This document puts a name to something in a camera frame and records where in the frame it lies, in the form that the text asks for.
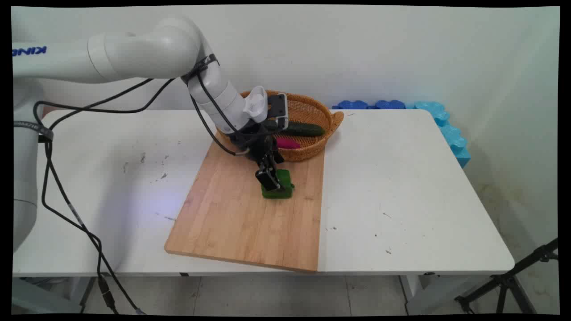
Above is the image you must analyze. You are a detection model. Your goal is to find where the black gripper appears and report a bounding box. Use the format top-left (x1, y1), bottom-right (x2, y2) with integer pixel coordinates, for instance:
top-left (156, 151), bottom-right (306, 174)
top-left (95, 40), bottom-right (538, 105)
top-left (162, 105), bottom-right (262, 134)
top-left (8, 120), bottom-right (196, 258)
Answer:
top-left (230, 119), bottom-right (286, 191)

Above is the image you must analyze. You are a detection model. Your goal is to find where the green bell pepper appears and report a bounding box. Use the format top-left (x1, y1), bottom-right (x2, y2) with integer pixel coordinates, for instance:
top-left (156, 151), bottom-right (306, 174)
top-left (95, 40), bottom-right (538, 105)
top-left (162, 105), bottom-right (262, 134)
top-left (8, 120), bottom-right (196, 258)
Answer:
top-left (261, 169), bottom-right (295, 199)

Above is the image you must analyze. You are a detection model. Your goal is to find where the dark green cucumber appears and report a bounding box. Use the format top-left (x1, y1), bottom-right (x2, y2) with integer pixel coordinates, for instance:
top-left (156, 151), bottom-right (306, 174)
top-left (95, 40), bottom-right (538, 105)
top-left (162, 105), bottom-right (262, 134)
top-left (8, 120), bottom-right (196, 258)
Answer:
top-left (268, 121), bottom-right (326, 137)

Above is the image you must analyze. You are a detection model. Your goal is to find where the woven wicker basket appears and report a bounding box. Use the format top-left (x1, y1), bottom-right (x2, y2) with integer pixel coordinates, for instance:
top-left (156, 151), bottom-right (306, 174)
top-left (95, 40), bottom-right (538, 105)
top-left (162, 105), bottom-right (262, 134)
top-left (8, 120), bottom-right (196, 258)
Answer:
top-left (216, 90), bottom-right (344, 162)

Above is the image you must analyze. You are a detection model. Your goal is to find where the wooden cutting board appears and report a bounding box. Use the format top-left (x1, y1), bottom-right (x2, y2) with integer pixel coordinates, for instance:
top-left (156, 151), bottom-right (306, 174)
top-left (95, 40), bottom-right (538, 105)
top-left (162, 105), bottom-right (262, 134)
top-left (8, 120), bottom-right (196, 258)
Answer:
top-left (164, 132), bottom-right (325, 273)

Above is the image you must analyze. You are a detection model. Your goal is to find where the light blue foam mat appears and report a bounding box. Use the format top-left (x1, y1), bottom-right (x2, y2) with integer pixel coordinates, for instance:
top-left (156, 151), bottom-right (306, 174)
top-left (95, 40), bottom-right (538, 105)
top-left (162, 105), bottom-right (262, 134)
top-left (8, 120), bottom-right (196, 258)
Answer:
top-left (406, 101), bottom-right (472, 169)

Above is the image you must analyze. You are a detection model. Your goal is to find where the white table leg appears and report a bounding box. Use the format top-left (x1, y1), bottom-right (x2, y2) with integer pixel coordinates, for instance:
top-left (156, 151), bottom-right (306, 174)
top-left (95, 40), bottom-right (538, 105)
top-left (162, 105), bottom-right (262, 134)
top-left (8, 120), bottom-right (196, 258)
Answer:
top-left (399, 275), bottom-right (451, 315)

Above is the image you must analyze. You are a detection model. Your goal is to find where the black tripod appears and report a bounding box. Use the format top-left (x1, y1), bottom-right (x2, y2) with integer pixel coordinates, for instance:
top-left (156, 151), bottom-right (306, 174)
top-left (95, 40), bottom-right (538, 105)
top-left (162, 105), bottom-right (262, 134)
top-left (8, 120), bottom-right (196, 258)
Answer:
top-left (455, 239), bottom-right (559, 315)

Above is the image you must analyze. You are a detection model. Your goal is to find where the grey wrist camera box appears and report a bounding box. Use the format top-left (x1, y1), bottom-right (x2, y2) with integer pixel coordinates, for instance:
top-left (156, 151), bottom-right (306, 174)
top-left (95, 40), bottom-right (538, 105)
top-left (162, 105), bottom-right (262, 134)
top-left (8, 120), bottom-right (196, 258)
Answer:
top-left (268, 93), bottom-right (290, 131)

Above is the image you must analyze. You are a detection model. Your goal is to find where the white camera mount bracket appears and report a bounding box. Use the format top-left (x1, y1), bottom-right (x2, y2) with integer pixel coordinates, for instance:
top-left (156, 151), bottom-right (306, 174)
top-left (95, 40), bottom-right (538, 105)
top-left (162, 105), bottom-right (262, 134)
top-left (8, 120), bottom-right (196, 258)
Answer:
top-left (244, 86), bottom-right (269, 123)

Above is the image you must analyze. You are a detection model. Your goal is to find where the short black wrist cable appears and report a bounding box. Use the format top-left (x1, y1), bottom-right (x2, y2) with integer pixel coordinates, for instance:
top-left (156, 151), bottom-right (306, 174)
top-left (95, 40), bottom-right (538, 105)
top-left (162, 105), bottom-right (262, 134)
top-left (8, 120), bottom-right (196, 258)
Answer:
top-left (190, 74), bottom-right (250, 156)

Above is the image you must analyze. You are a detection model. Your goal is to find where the long black cable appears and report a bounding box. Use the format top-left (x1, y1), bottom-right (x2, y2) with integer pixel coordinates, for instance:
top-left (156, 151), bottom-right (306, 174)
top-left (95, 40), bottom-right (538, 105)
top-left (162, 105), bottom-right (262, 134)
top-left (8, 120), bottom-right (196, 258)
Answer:
top-left (33, 77), bottom-right (147, 315)

